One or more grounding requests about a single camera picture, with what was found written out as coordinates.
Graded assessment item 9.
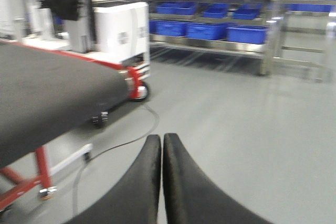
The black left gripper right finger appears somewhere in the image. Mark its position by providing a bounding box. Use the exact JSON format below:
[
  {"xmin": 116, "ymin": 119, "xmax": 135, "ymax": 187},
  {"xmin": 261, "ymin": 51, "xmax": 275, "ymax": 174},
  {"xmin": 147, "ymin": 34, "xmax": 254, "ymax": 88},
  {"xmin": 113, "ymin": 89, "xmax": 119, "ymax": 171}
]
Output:
[{"xmin": 163, "ymin": 133, "xmax": 269, "ymax": 223}]

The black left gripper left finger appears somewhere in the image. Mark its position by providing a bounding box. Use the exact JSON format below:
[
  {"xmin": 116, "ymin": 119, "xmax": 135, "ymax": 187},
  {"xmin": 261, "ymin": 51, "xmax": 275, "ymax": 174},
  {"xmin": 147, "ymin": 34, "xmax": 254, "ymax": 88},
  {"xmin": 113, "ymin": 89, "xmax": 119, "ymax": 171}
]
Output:
[{"xmin": 67, "ymin": 135, "xmax": 161, "ymax": 223}]

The dark grey conveyor belt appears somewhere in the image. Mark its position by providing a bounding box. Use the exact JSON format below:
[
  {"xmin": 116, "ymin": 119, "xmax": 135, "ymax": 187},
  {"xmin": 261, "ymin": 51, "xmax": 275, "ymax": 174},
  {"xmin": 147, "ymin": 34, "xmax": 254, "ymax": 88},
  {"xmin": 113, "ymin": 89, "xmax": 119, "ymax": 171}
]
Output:
[{"xmin": 1, "ymin": 42, "xmax": 129, "ymax": 167}]

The blue bin on shelf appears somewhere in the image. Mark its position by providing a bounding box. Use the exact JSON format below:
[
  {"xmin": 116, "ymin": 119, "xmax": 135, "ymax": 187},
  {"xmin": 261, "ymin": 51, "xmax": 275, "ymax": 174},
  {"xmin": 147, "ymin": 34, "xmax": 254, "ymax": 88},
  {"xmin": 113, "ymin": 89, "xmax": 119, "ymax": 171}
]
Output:
[
  {"xmin": 227, "ymin": 25, "xmax": 268, "ymax": 45},
  {"xmin": 156, "ymin": 20, "xmax": 187, "ymax": 37},
  {"xmin": 186, "ymin": 23, "xmax": 229, "ymax": 40}
]

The steel shelf rack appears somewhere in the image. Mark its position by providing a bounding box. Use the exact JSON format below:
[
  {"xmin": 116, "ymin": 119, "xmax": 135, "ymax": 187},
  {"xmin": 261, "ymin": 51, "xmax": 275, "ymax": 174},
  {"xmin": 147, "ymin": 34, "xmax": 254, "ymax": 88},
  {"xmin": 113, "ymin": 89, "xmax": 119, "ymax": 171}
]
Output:
[{"xmin": 99, "ymin": 0, "xmax": 336, "ymax": 77}]

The white control cabinet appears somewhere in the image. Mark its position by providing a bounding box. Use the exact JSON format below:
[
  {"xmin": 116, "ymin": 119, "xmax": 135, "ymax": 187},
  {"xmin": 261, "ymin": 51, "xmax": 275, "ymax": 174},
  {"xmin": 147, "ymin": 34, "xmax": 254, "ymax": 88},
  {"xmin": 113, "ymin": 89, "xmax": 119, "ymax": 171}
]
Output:
[{"xmin": 64, "ymin": 0, "xmax": 150, "ymax": 67}]

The black cable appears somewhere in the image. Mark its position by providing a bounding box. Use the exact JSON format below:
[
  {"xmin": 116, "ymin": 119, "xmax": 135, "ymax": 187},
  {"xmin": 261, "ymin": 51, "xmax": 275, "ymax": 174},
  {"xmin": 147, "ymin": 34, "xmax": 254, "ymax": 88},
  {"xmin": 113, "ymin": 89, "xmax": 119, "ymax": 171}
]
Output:
[{"xmin": 72, "ymin": 103, "xmax": 161, "ymax": 216}]

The red and white conveyor frame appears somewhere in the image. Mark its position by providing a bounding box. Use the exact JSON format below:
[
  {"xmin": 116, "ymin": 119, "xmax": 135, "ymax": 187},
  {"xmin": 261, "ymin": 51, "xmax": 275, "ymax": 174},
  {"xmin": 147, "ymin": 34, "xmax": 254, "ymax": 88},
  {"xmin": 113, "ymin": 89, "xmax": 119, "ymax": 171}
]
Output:
[{"xmin": 1, "ymin": 40, "xmax": 146, "ymax": 212}]

